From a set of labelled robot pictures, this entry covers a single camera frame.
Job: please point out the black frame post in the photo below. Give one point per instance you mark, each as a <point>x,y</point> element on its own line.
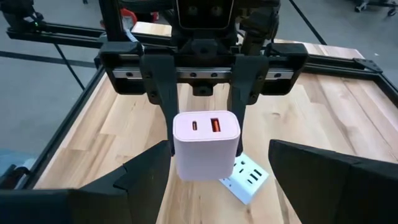
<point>110,18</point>

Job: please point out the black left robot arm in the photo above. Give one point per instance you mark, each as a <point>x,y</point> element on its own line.
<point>259,28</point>

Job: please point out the white power strip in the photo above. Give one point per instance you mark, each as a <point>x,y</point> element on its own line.
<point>245,186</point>

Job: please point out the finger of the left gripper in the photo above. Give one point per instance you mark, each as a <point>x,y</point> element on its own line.
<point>160,81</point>
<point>248,81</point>

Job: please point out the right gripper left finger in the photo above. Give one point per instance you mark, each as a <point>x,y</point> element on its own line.
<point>93,205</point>

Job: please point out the pink USB wall charger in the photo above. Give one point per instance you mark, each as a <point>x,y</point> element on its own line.
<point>205,155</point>

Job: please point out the black metal bracket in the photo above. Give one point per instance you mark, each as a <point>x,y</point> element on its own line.
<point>15,179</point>

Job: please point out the red clamp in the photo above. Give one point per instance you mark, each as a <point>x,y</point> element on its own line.
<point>127,17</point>

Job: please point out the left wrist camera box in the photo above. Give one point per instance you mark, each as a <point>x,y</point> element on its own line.
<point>205,15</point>

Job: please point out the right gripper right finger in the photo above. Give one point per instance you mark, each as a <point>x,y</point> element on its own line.
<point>342,196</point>

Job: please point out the black wheeled cart base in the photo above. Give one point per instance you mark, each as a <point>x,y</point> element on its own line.
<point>360,6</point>

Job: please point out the black control box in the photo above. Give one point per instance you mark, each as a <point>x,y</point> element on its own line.
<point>18,12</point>

